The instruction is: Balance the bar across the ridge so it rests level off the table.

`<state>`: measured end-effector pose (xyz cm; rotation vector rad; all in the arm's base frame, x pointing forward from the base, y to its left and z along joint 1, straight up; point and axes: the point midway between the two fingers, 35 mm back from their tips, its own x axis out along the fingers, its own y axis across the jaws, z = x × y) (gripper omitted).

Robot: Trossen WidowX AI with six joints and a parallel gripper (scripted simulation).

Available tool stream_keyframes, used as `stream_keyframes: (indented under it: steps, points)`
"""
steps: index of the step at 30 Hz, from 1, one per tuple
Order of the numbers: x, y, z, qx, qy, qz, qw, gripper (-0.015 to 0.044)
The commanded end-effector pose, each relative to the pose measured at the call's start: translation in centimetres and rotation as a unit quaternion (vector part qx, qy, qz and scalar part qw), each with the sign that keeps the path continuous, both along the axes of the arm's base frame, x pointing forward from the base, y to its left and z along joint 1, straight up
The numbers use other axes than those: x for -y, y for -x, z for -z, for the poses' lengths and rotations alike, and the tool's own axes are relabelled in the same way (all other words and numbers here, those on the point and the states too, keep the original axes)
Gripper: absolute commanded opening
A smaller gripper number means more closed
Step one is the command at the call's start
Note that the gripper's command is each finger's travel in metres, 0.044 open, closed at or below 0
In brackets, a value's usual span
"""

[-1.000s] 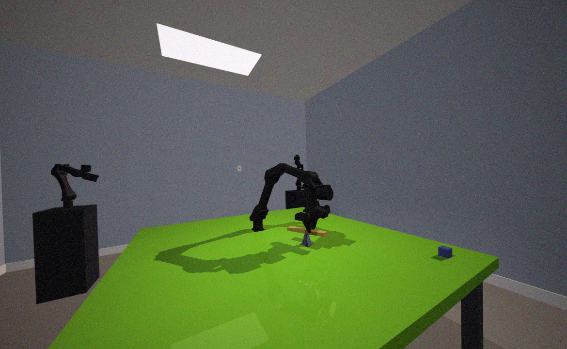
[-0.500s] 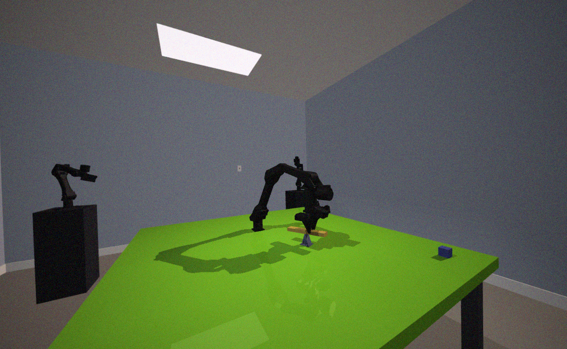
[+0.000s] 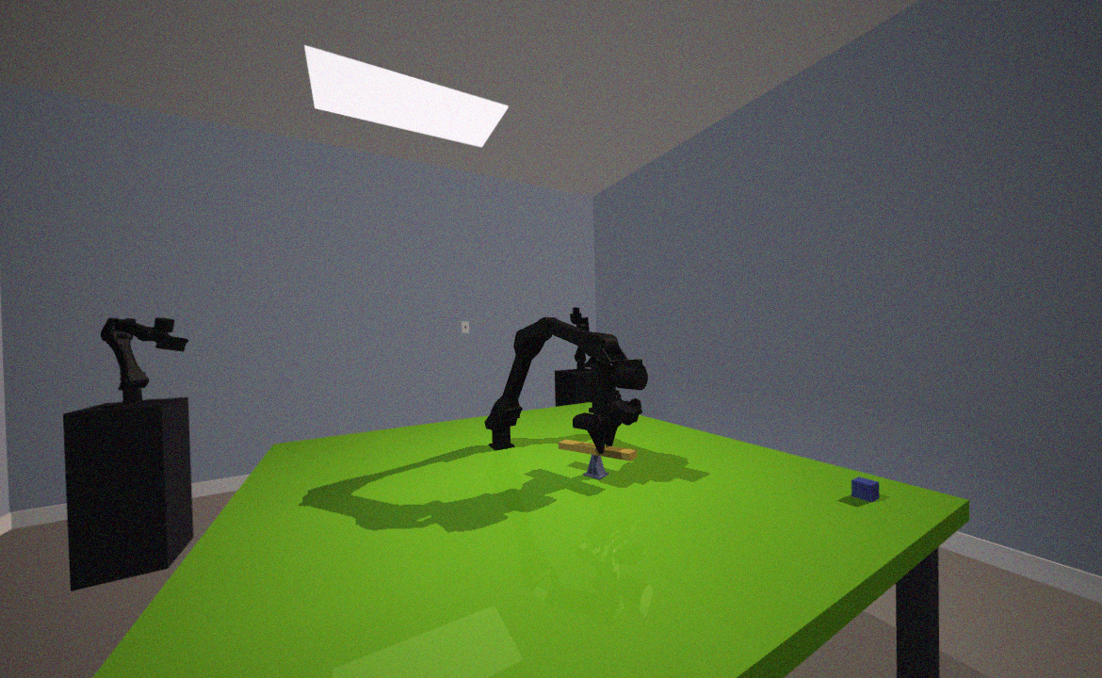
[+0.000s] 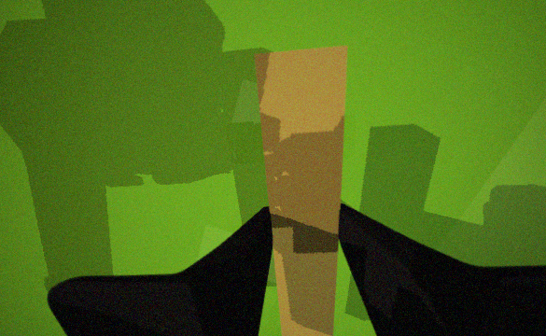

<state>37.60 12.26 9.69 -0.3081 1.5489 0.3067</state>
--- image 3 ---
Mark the tan bar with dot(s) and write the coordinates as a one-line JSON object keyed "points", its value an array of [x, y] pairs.
{"points": [[609, 452]]}

